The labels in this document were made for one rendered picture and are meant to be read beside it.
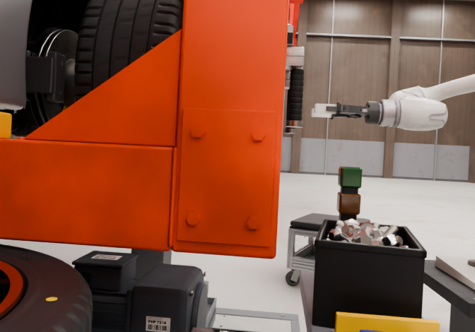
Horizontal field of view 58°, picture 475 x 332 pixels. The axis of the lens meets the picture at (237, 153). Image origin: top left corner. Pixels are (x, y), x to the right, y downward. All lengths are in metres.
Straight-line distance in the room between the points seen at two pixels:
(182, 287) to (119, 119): 0.38
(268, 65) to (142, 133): 0.22
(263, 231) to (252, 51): 0.27
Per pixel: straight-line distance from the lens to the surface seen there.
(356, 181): 0.84
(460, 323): 1.73
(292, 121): 1.09
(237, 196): 0.64
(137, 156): 0.67
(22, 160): 0.75
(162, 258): 1.31
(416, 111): 1.47
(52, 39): 1.30
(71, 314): 0.50
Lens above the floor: 0.68
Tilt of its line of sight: level
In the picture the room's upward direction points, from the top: 3 degrees clockwise
